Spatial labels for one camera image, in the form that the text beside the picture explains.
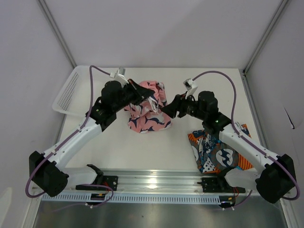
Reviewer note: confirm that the right aluminium frame post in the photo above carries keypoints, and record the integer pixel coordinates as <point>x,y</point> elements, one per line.
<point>277,15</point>

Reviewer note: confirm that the white slotted cable duct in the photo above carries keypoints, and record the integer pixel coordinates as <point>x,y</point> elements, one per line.
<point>135,198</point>

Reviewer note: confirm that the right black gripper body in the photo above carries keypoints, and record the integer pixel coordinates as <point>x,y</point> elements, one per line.
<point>187,106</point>

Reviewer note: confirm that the left aluminium frame post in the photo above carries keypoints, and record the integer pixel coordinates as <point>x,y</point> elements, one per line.
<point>56,31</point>

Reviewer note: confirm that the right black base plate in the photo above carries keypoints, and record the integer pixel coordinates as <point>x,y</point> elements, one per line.
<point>216,183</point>

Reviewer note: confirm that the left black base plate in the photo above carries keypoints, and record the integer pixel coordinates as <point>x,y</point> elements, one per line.
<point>101,179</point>

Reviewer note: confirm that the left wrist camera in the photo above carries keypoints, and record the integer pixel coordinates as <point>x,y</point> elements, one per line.
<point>119,76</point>

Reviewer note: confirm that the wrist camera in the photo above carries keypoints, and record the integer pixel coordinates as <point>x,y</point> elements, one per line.
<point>119,76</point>
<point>191,87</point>

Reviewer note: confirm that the blue orange patterned shorts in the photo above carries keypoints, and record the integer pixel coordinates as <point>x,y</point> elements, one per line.
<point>213,156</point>

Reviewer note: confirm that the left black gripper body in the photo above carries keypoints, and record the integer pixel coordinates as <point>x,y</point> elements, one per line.
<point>132,94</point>

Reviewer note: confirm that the aluminium mounting rail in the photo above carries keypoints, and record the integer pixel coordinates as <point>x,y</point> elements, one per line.
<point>152,181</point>

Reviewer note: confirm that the aluminium frame post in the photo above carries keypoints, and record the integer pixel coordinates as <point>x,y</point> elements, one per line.
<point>277,15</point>
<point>56,31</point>

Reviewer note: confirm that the white plastic basket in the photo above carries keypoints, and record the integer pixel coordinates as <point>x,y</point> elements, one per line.
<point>74,96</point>

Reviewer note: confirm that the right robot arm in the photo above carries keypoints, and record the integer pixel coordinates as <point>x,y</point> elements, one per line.
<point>272,176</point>

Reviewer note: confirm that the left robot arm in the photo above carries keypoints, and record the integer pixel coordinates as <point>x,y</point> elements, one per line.
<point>101,115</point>

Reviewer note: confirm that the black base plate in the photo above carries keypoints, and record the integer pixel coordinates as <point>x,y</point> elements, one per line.
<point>216,183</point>
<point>101,179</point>

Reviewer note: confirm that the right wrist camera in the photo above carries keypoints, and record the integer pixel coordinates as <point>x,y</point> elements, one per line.
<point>191,87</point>

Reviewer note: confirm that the pink star patterned shorts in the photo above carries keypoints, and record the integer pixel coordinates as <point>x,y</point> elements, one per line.
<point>148,116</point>

